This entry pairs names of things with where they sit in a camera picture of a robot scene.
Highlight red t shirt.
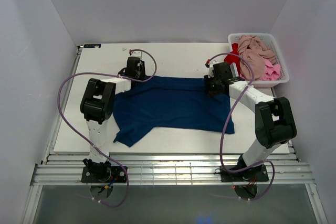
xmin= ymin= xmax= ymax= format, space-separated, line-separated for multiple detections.
xmin=224 ymin=43 xmax=240 ymax=75

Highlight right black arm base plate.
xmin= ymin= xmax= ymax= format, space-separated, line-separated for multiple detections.
xmin=219 ymin=165 xmax=269 ymax=183

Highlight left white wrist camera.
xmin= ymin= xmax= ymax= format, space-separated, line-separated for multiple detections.
xmin=129 ymin=49 xmax=142 ymax=60

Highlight dark blue t shirt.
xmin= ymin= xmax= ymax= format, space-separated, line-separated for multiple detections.
xmin=113 ymin=76 xmax=235 ymax=147

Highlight bright pink t shirt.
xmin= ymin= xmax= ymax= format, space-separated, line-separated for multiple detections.
xmin=258 ymin=59 xmax=281 ymax=81

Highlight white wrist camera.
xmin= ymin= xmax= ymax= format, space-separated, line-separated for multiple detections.
xmin=205 ymin=60 xmax=217 ymax=78
xmin=129 ymin=49 xmax=142 ymax=60

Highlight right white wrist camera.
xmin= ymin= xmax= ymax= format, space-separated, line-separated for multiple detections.
xmin=205 ymin=60 xmax=217 ymax=78

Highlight blue white label sticker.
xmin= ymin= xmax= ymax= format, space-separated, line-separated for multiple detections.
xmin=83 ymin=44 xmax=101 ymax=48

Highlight white perforated plastic basket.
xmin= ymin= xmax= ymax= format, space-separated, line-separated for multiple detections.
xmin=228 ymin=33 xmax=289 ymax=88

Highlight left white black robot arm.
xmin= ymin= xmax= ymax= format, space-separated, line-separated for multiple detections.
xmin=80 ymin=51 xmax=145 ymax=182

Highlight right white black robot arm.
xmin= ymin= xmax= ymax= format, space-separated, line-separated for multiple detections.
xmin=204 ymin=60 xmax=297 ymax=180

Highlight aluminium frame rails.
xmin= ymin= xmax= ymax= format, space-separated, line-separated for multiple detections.
xmin=31 ymin=154 xmax=314 ymax=186

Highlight beige pink t shirt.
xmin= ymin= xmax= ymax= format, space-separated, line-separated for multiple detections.
xmin=237 ymin=35 xmax=276 ymax=80

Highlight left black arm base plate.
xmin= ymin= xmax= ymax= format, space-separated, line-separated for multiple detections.
xmin=81 ymin=166 xmax=127 ymax=184

